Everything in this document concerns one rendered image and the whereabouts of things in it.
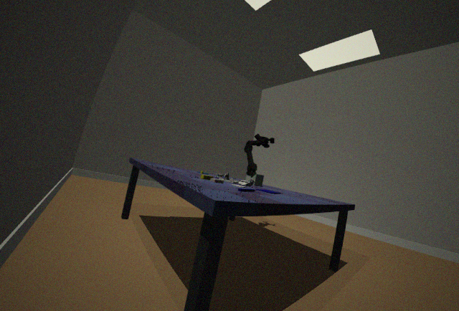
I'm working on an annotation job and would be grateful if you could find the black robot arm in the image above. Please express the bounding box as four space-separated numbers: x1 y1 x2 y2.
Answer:
244 134 269 178

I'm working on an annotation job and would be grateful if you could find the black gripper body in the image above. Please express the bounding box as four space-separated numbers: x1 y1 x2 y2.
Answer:
261 136 274 144

